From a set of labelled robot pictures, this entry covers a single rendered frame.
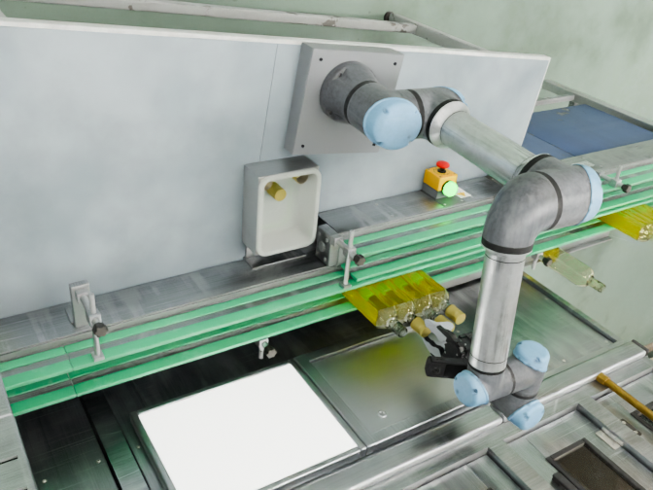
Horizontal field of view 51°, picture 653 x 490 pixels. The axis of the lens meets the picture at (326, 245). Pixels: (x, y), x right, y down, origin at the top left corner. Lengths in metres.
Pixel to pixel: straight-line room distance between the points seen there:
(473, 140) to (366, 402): 0.68
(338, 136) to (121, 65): 0.57
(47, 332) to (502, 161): 1.04
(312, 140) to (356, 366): 0.59
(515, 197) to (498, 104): 0.92
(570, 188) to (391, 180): 0.77
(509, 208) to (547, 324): 0.95
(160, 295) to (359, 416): 0.56
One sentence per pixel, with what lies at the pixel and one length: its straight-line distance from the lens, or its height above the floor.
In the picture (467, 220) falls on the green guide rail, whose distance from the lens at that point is 2.00.
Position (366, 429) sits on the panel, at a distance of 1.64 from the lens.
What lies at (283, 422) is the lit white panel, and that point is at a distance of 1.64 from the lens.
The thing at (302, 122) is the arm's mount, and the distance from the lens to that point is 1.68.
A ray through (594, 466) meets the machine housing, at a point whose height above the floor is 1.58.
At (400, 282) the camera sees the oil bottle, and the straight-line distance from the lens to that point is 1.86.
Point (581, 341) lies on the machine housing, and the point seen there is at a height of 1.25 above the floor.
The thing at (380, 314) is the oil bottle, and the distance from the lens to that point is 1.74.
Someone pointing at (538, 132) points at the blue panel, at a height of 0.51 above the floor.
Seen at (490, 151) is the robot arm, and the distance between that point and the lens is 1.48.
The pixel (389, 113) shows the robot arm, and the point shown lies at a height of 1.03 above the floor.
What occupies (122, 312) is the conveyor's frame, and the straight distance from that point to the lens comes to 1.66.
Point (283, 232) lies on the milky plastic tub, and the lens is 1.82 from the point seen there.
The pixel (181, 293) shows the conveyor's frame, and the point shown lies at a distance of 1.71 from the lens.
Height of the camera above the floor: 2.13
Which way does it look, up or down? 45 degrees down
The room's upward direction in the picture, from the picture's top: 132 degrees clockwise
